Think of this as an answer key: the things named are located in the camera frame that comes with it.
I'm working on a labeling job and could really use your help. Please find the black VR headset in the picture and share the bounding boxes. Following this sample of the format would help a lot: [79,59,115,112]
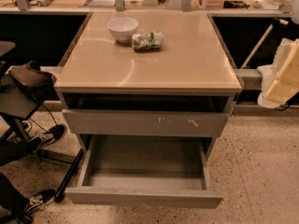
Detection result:
[8,61,55,101]

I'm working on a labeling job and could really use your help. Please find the black cable under bench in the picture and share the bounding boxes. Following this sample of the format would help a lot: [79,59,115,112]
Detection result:
[274,100,299,112]

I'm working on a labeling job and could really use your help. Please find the grey top drawer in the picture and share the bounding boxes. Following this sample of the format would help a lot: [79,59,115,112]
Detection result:
[63,109,228,137]

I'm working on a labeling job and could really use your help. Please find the green white snack bag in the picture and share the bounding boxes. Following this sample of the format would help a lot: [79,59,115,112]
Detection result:
[132,31,164,50]

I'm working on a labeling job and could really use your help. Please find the lower black sneaker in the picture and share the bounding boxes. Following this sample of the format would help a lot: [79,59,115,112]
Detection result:
[23,189,55,214]

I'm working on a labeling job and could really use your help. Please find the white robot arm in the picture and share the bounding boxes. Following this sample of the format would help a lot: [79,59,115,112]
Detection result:
[258,0,299,108]

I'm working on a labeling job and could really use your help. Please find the upper black sneaker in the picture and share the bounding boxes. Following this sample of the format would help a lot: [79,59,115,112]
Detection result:
[27,124,67,151]

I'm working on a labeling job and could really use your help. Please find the grey drawer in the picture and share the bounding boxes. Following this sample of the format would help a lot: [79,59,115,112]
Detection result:
[63,109,228,137]
[66,135,223,209]

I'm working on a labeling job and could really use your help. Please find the black sneaker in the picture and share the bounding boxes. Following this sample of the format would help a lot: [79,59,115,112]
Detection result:
[27,124,67,151]
[23,189,55,214]

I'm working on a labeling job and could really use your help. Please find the white bowl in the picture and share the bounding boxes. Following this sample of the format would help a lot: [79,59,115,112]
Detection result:
[107,18,139,43]

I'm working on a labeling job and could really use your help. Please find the grey drawer cabinet glass top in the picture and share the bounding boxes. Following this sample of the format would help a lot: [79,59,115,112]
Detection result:
[55,10,242,152]

